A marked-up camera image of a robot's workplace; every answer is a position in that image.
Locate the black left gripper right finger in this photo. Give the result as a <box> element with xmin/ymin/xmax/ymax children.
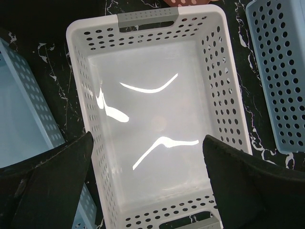
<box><xmin>203</xmin><ymin>135</ymin><xmax>305</xmax><ymax>229</ymax></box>

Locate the pink perforated plastic basket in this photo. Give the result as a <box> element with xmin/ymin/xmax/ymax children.
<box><xmin>163</xmin><ymin>0</ymin><xmax>217</xmax><ymax>7</ymax></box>

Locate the small blue perforated basket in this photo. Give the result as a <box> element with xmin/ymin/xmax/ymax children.
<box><xmin>0</xmin><ymin>41</ymin><xmax>97</xmax><ymax>229</ymax></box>

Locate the large blue perforated basket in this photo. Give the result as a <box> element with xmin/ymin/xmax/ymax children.
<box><xmin>245</xmin><ymin>0</ymin><xmax>305</xmax><ymax>154</ymax></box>

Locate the white perforated plastic basket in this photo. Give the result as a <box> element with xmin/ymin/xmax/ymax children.
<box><xmin>66</xmin><ymin>4</ymin><xmax>252</xmax><ymax>229</ymax></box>

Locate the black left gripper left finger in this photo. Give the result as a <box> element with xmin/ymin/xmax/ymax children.
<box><xmin>0</xmin><ymin>132</ymin><xmax>93</xmax><ymax>229</ymax></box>

